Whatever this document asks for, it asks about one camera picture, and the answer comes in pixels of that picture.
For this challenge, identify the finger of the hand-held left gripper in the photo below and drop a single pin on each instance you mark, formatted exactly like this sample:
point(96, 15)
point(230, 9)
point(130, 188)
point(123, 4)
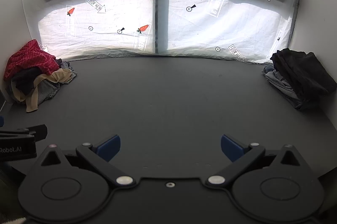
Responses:
point(39, 132)
point(1, 121)

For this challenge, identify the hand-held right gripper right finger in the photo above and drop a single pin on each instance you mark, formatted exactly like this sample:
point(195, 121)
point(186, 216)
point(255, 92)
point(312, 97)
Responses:
point(231, 147)

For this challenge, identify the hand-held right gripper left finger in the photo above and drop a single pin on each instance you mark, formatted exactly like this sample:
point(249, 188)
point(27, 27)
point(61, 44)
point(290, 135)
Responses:
point(109, 147)

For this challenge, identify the red checked shorts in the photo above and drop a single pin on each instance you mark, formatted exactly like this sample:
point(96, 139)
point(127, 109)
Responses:
point(31, 58)

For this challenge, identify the blue plaid garment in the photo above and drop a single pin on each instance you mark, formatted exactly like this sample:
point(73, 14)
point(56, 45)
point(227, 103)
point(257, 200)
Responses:
point(54, 93)

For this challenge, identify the navy garment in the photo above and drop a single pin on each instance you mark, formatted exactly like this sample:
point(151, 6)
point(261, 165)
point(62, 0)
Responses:
point(26, 79)

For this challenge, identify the beige garment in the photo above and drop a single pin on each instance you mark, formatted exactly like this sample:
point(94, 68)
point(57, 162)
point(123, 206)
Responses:
point(56, 76)

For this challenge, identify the light grey garment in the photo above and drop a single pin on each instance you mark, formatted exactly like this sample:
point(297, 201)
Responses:
point(67, 69)

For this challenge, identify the folded blue denim garment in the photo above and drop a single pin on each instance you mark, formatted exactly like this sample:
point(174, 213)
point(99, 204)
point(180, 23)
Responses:
point(279, 82)

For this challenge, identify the black folded garment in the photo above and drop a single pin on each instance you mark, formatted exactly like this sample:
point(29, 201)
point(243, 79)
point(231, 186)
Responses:
point(302, 69)

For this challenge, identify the white printed curtain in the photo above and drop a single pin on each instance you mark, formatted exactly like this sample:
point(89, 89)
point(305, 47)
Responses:
point(105, 19)

